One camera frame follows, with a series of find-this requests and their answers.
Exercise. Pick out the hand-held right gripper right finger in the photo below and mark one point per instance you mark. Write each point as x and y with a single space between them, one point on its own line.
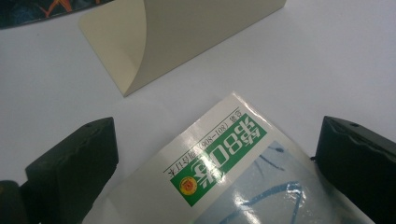
358 165

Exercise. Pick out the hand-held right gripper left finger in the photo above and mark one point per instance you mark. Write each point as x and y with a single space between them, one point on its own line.
74 168

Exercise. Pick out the dark blue cover magazine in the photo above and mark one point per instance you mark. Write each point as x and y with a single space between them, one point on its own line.
37 9

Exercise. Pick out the beige expandable book rack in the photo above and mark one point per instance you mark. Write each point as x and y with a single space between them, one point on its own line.
174 37

